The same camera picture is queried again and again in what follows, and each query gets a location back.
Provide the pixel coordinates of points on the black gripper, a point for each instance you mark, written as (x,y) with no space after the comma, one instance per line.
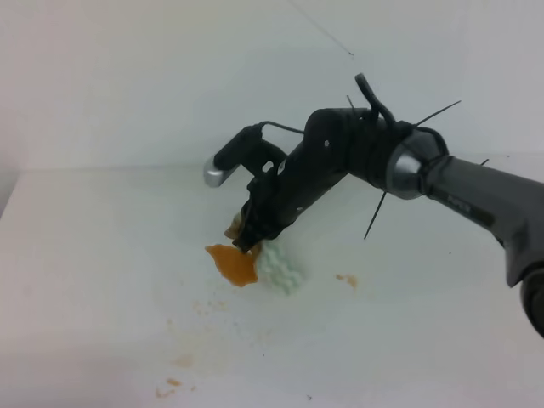
(336,142)

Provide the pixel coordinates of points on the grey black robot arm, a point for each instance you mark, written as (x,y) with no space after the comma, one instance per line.
(402,159)

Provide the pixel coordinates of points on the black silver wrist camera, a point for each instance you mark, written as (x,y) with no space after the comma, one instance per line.
(247,149)

